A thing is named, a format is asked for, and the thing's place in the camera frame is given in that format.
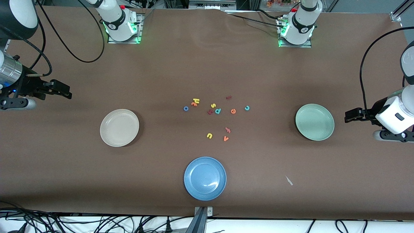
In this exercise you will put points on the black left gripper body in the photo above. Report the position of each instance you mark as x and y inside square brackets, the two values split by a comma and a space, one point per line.
[369, 114]

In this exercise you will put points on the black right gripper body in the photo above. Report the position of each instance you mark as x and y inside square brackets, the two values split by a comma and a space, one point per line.
[28, 86]

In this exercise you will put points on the pale green round plate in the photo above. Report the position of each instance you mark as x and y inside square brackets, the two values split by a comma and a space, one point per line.
[314, 122]

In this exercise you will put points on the beige brown round plate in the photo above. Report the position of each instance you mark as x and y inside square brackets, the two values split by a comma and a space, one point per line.
[119, 127]

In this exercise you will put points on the small white paper scrap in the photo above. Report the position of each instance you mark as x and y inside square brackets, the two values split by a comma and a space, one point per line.
[289, 181]

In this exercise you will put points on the pink foam letter f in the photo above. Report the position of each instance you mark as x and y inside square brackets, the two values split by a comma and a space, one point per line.
[228, 130]

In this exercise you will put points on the orange artificial flowers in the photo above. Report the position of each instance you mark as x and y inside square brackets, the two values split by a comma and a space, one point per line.
[275, 3]

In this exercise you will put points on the teal foam letter p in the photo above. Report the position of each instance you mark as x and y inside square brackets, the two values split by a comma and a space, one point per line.
[216, 111]

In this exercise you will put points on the brown table cover sheet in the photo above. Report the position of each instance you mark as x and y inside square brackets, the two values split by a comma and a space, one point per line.
[207, 64]

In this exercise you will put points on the black power plug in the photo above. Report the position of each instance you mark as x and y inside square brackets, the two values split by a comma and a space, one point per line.
[141, 228]
[168, 225]

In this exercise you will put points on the blue round plate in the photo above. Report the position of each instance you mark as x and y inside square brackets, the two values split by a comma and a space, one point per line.
[205, 178]

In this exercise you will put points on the grey metal box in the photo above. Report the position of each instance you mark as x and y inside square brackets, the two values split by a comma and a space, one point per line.
[212, 5]

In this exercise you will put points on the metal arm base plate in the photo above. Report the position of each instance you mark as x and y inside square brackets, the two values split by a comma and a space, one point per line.
[110, 41]
[294, 46]

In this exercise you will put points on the aluminium frame profile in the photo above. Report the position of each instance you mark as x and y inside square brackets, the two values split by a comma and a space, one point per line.
[396, 16]

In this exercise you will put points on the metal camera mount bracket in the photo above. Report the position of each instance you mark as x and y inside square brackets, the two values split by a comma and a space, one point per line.
[201, 220]

